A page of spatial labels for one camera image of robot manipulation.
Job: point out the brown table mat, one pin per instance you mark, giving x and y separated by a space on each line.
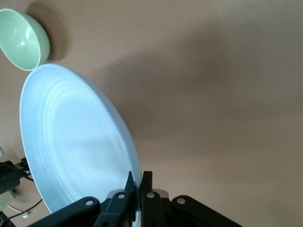
213 94

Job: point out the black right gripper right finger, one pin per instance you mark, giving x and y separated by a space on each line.
152 208

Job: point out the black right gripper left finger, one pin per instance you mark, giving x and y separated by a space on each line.
118 208

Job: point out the green bowl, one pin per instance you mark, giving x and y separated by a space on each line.
21 37

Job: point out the blue plate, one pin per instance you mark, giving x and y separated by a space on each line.
78 142

